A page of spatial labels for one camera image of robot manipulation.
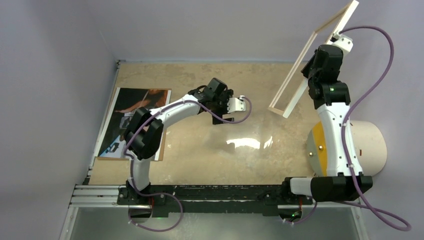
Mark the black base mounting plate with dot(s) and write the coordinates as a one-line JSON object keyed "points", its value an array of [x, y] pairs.
{"points": [[266, 200]]}

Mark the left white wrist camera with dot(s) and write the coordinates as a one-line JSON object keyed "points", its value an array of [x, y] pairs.
{"points": [[236, 104]]}

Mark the aluminium rail frame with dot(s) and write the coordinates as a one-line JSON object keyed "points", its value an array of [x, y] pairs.
{"points": [[94, 214]]}

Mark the clear acrylic sheet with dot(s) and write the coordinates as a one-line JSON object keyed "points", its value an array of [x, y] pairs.
{"points": [[257, 141]]}

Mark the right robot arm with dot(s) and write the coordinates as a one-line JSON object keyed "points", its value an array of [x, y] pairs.
{"points": [[343, 177]]}

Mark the white cylinder with orange face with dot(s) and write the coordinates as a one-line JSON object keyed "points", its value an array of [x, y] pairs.
{"points": [[370, 148]]}

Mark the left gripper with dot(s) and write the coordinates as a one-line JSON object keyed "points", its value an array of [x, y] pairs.
{"points": [[224, 97]]}

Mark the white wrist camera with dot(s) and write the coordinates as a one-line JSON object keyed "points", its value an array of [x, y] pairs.
{"points": [[236, 104], [343, 42]]}

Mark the wooden picture frame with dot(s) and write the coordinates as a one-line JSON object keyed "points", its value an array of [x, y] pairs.
{"points": [[340, 20]]}

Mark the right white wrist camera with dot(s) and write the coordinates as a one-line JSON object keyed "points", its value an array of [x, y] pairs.
{"points": [[343, 42]]}

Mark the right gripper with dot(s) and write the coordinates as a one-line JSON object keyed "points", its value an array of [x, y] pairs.
{"points": [[306, 71]]}

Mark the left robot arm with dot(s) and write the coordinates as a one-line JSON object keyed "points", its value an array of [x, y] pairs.
{"points": [[145, 130]]}

